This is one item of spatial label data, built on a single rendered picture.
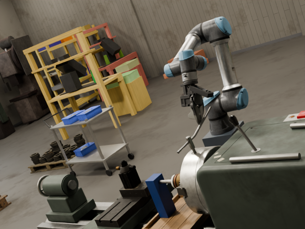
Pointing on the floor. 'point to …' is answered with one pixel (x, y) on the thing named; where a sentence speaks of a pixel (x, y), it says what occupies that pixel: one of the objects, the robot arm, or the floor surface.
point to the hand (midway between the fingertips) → (200, 121)
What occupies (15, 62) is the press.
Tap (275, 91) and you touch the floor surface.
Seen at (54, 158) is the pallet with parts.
